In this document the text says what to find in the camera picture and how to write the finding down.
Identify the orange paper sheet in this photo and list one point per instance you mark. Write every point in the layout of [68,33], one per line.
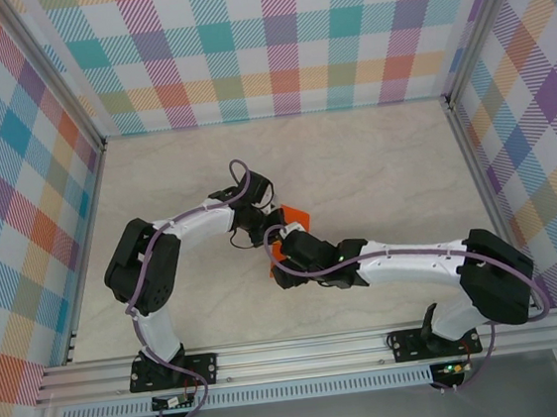
[297,216]

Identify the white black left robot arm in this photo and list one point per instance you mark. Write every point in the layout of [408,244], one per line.
[201,226]

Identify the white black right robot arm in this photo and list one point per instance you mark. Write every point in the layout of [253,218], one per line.
[414,266]

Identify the right circuit board green light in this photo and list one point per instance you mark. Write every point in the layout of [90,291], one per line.
[452,368]

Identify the black left circuit board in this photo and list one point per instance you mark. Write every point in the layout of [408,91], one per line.
[172,403]

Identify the aluminium mounting rail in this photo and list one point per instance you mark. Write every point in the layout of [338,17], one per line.
[299,358]

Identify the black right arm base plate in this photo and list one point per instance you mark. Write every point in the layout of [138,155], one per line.
[407,344]

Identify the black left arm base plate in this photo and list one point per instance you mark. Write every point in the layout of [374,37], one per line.
[203,366]

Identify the aluminium table side rail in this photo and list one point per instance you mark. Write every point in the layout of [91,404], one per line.
[486,196]
[87,238]

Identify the aluminium frame post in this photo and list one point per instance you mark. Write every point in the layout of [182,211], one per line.
[48,68]
[482,23]

